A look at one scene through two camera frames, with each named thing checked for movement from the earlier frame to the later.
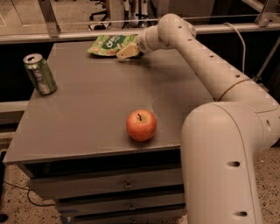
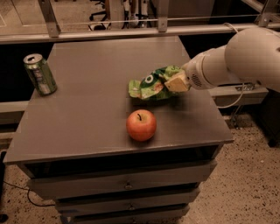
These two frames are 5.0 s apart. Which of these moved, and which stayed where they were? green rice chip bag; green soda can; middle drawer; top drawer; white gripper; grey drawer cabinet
Moved: white gripper; green rice chip bag
Stayed: grey drawer cabinet; green soda can; top drawer; middle drawer
